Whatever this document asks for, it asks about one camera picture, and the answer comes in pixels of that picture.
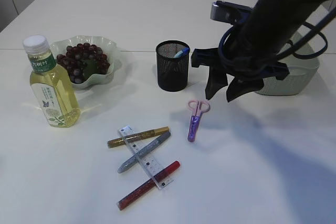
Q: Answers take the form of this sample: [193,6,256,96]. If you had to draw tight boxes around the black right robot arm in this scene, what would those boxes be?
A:
[191,0,335,101]

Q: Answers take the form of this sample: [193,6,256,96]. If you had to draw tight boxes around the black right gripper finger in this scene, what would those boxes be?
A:
[226,78,264,102]
[205,67,228,100]

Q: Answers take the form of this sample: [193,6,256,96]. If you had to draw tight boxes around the clear plastic ruler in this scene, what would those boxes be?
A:
[118,126,172,189]

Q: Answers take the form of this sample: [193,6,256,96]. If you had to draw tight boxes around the black mesh pen holder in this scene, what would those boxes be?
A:
[156,40,190,92]

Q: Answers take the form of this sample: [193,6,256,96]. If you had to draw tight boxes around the pink purple scissors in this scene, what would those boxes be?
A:
[187,100,211,142]

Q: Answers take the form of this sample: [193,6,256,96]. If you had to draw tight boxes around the yellow tea bottle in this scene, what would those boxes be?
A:
[23,35,80,128]

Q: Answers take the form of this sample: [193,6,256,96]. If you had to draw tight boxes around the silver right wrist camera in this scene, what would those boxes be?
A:
[211,1,253,25]

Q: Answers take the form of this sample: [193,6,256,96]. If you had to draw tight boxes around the red glitter pen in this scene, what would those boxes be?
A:
[117,161,181,211]

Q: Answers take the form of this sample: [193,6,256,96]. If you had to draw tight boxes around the green plastic woven basket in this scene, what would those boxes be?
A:
[256,0,321,97]

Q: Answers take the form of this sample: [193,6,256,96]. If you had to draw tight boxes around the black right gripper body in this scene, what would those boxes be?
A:
[191,25,289,81]

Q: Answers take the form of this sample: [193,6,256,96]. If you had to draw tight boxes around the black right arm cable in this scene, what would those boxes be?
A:
[217,0,336,75]

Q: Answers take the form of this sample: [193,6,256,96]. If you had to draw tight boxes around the green wavy glass plate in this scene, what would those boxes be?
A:
[50,35,120,90]

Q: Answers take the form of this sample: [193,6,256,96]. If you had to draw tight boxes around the silver glitter pen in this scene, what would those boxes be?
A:
[118,131,171,174]

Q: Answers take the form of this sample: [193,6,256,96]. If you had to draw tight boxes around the purple artificial grape bunch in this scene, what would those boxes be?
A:
[56,42,111,84]

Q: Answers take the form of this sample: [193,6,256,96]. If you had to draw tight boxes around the blue scissors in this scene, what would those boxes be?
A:
[173,48,190,58]

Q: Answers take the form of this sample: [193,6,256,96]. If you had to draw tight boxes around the gold glitter pen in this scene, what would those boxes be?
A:
[107,126,170,148]

